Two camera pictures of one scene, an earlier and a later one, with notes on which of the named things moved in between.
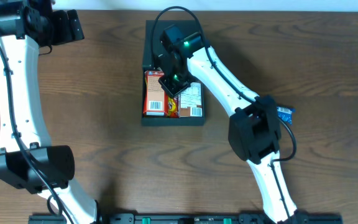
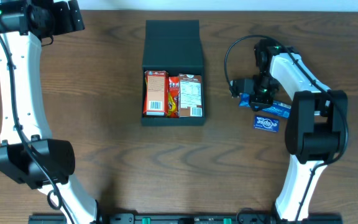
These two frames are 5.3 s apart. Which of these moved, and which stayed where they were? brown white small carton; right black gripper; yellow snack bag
Moved: right black gripper
Stayed: brown white small carton; yellow snack bag
